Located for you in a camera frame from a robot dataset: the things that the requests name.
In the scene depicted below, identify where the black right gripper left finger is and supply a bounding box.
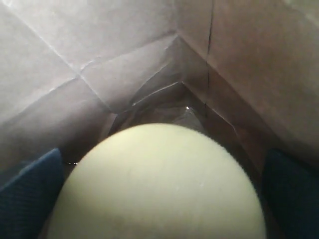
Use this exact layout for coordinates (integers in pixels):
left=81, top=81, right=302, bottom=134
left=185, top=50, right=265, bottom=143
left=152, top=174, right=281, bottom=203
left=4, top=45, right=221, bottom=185
left=0, top=148, right=64, bottom=239

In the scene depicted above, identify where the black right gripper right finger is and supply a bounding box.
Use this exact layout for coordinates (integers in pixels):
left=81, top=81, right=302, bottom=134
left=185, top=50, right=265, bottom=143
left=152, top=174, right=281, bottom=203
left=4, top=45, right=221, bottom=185
left=262, top=149, right=319, bottom=239

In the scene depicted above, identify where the clear jar yellow lid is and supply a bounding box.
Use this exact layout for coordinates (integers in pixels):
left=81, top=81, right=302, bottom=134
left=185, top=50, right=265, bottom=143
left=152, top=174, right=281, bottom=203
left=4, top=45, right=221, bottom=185
left=47, top=109, right=267, bottom=239

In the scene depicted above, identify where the brown paper bag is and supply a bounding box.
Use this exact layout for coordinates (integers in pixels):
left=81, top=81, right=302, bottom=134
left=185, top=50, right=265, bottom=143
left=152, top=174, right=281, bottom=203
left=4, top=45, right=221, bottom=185
left=0, top=0, right=319, bottom=239

